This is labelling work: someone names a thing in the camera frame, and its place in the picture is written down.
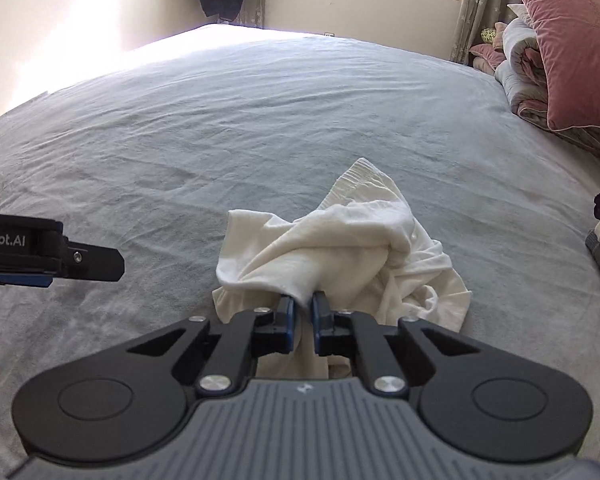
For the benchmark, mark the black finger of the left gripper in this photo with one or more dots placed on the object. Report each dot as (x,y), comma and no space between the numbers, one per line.
(93,263)

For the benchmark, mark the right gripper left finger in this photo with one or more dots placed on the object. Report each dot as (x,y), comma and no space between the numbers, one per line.
(217,359)

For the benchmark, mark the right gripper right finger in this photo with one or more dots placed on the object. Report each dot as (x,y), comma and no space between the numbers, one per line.
(388,360)

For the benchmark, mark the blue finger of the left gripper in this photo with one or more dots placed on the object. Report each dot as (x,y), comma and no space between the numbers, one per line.
(39,281)

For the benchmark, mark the white garment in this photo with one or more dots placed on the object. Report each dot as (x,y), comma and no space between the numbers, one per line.
(362,247)

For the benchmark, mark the grey bed sheet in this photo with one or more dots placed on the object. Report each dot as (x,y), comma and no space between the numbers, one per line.
(150,159)

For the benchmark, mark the folded grey pink quilt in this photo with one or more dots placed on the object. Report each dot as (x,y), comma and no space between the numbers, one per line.
(521,73)

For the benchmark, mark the small pink cushion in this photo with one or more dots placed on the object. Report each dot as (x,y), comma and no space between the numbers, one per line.
(488,54)

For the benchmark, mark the pink velvet pillow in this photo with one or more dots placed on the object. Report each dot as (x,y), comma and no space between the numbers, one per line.
(569,40)

